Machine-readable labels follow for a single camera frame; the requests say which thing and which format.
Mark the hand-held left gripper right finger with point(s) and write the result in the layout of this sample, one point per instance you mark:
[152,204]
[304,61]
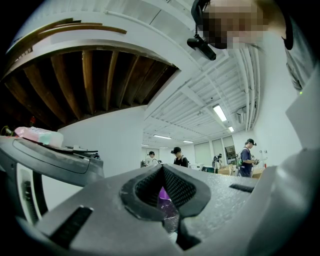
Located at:
[225,205]

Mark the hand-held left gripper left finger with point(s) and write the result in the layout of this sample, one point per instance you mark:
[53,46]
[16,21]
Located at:
[100,207]

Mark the plain cardboard box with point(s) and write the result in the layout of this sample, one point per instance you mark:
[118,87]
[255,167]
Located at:
[226,170]

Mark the large grey white machine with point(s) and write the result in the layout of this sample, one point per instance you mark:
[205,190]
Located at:
[50,162]

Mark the long ceiling light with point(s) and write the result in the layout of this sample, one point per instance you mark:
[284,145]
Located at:
[188,141]
[231,129]
[220,113]
[162,136]

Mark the ceiling air conditioner unit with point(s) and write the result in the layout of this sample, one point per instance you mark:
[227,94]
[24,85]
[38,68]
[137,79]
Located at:
[241,117]

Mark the pink packet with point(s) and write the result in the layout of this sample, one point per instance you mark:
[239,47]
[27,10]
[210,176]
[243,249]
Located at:
[40,136]

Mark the white ceiling pipes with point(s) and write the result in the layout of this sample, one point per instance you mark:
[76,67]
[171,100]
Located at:
[250,87]

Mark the person's grey printed t-shirt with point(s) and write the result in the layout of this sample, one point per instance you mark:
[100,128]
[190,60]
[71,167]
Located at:
[300,62]

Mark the person's head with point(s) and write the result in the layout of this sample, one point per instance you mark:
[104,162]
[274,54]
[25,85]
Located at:
[235,20]

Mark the black head camera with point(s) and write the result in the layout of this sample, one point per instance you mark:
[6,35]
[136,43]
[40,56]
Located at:
[202,47]

